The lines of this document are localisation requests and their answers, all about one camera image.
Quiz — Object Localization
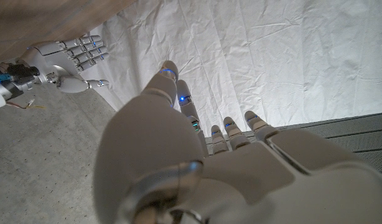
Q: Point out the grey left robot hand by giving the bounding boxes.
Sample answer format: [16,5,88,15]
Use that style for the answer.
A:
[93,60,382,224]

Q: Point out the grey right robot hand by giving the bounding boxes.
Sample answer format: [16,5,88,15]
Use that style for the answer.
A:
[18,34,110,94]

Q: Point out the white backdrop cloth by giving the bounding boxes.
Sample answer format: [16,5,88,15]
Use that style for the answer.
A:
[80,0,382,138]

